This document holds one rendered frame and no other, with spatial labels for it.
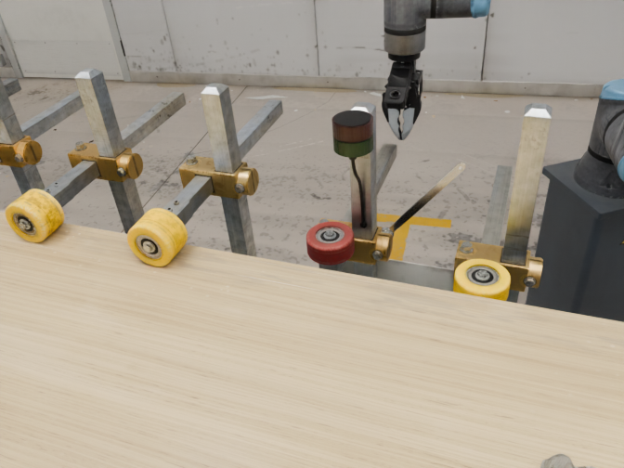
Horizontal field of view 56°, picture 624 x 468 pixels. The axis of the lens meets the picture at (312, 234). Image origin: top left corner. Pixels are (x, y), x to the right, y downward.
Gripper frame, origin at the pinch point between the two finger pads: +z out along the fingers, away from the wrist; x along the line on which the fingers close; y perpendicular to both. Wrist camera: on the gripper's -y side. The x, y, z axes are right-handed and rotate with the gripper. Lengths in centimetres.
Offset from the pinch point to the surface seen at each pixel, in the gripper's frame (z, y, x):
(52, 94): 81, 176, 279
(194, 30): 45, 209, 177
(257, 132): -12.2, -26.7, 24.2
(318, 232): -8, -51, 3
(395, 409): -7, -82, -16
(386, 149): -3.2, -12.6, 0.6
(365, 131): -27, -51, -5
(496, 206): -2.8, -29.8, -24.0
